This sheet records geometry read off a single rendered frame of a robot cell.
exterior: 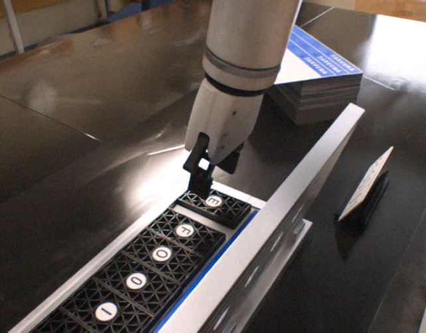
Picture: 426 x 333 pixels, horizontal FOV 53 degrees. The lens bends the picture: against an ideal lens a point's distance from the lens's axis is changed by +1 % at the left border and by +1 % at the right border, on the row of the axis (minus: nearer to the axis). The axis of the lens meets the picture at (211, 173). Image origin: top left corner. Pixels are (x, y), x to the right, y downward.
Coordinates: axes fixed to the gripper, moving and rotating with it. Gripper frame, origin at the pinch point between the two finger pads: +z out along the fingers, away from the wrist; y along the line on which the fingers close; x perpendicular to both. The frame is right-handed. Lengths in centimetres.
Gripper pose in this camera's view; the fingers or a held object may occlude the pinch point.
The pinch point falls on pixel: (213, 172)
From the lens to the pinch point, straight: 57.3
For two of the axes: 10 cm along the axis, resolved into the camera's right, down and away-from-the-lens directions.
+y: -5.5, 5.0, -6.7
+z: -1.8, 7.1, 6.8
